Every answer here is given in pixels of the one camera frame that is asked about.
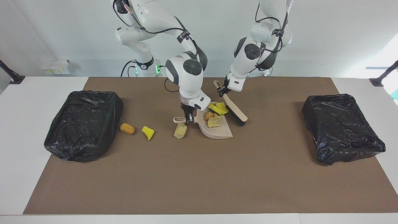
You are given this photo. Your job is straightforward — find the pale torn bread chunk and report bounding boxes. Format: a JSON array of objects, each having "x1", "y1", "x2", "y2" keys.
[{"x1": 174, "y1": 123, "x2": 188, "y2": 139}]

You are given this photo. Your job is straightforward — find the beige brush with black bristles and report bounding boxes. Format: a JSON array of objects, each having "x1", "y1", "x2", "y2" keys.
[{"x1": 213, "y1": 80, "x2": 248, "y2": 126}]

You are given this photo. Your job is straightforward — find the croissant piece with pale side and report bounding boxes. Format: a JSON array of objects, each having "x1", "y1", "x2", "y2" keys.
[{"x1": 207, "y1": 115, "x2": 223, "y2": 128}]

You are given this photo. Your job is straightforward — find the beige plastic dustpan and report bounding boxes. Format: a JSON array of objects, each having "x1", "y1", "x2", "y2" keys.
[{"x1": 173, "y1": 102, "x2": 234, "y2": 140}]

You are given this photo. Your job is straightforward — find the small yellow sponge wedge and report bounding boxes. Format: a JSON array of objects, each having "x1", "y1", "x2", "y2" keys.
[{"x1": 141, "y1": 126, "x2": 155, "y2": 141}]

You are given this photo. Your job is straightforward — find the brown bread roll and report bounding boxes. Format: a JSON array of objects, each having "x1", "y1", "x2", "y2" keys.
[{"x1": 120, "y1": 123, "x2": 136, "y2": 135}]

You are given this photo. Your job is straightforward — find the black bag lined bin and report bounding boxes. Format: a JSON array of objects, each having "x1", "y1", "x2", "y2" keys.
[
  {"x1": 302, "y1": 94, "x2": 386, "y2": 166},
  {"x1": 44, "y1": 91, "x2": 124, "y2": 162}
]

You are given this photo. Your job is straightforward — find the large brown table mat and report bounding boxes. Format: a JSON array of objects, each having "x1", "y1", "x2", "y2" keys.
[{"x1": 23, "y1": 77, "x2": 398, "y2": 215}]

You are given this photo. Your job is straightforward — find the black clamp stand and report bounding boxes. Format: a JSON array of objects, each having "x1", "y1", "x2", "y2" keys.
[
  {"x1": 369, "y1": 60, "x2": 398, "y2": 87},
  {"x1": 0, "y1": 60, "x2": 25, "y2": 85}
]

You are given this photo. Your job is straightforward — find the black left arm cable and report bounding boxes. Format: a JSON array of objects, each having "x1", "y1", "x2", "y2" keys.
[{"x1": 255, "y1": 0, "x2": 288, "y2": 72}]

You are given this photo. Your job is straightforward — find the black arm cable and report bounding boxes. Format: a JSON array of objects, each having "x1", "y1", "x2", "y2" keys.
[
  {"x1": 113, "y1": 0, "x2": 199, "y2": 94},
  {"x1": 255, "y1": 0, "x2": 288, "y2": 72}
]

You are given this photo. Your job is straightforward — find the black base cable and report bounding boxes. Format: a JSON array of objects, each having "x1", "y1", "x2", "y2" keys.
[{"x1": 121, "y1": 60, "x2": 137, "y2": 77}]

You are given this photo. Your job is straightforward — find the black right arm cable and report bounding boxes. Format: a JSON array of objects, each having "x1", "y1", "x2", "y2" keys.
[{"x1": 113, "y1": 0, "x2": 199, "y2": 94}]

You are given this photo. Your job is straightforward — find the white wall outlet box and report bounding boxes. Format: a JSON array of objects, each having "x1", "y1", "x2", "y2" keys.
[{"x1": 41, "y1": 59, "x2": 71, "y2": 75}]

